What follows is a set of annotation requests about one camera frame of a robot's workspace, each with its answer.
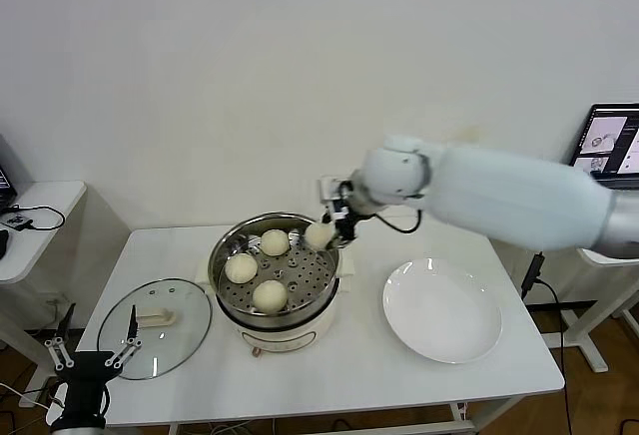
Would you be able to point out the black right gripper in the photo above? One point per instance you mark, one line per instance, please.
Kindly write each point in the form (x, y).
(352, 210)

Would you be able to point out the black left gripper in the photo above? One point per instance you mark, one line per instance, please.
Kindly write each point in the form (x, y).
(90, 380)

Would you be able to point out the white steamed baozi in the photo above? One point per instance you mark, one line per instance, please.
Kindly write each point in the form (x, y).
(275, 242)
(317, 235)
(241, 269)
(269, 297)

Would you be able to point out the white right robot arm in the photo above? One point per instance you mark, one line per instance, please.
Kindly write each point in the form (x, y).
(499, 195)

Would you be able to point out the stainless steel steamer basket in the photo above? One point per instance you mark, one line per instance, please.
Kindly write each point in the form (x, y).
(304, 280)

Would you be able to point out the cream electric cooking pot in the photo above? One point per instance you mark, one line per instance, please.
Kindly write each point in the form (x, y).
(279, 337)

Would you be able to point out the white round plate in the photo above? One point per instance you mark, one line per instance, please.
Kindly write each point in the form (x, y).
(439, 310)

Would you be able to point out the white side table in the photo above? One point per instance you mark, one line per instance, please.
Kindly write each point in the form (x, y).
(45, 205)
(591, 350)

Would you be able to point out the black open laptop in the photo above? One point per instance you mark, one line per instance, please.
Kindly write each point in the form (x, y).
(4, 180)

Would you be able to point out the grey open laptop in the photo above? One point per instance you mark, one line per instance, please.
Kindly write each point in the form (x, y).
(624, 140)

